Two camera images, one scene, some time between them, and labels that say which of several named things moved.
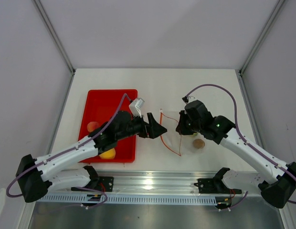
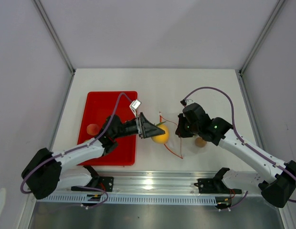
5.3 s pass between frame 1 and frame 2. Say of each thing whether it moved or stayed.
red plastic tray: stayed
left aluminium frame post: stayed
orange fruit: moved
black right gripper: stayed
